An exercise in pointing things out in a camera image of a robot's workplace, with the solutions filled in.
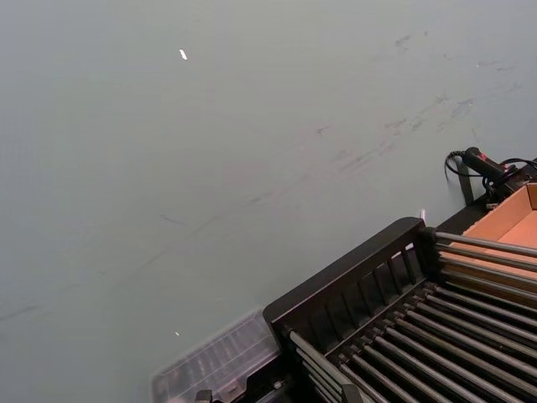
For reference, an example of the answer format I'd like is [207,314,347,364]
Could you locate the black rack with steel bars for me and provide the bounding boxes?
[263,217,537,403]

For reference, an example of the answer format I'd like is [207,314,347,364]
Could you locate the shallow brown cardboard tray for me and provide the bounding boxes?
[461,182,537,295]

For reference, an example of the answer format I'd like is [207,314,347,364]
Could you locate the plain pale wall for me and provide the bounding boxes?
[0,0,537,403]

